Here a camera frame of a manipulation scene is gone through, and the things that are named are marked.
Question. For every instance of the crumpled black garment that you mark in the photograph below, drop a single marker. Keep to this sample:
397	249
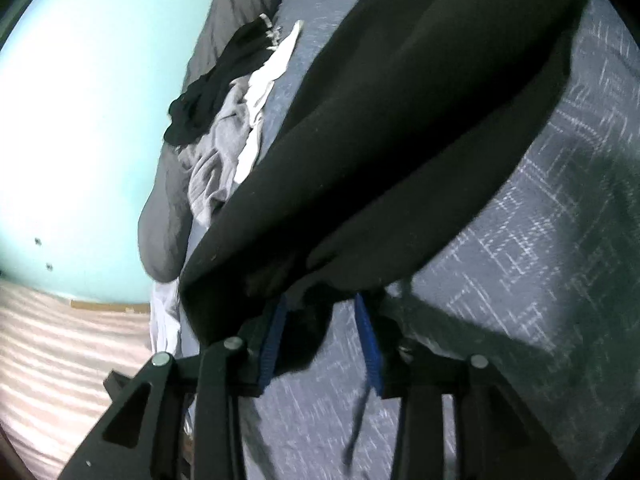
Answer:
210	95

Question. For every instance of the long dark grey pillow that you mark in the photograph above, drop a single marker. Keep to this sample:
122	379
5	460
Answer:
160	220

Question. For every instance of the pink curtain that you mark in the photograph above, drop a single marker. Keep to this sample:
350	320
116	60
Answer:
60	360

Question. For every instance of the black pants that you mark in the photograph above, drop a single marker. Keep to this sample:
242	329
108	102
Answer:
375	135

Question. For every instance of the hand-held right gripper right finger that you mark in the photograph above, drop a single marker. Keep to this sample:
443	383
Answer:
370	355

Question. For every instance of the blue patterned bedspread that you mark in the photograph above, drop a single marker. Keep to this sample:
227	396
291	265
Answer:
550	260

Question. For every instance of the crumpled white garment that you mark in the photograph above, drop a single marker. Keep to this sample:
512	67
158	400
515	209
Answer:
265	80

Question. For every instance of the wooden window frame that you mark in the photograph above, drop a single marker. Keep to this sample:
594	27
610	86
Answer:
110	305

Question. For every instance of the pale grey crumpled sheet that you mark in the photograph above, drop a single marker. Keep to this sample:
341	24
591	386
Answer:
162	315

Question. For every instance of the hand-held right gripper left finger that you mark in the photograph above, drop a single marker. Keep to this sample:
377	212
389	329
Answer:
270	345

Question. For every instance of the crumpled grey garment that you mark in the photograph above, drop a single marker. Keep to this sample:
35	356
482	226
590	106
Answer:
220	160

